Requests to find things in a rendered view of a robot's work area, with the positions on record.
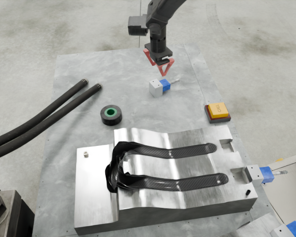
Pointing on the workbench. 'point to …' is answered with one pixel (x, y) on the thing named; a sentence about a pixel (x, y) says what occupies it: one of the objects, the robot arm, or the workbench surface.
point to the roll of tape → (111, 115)
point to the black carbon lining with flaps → (192, 150)
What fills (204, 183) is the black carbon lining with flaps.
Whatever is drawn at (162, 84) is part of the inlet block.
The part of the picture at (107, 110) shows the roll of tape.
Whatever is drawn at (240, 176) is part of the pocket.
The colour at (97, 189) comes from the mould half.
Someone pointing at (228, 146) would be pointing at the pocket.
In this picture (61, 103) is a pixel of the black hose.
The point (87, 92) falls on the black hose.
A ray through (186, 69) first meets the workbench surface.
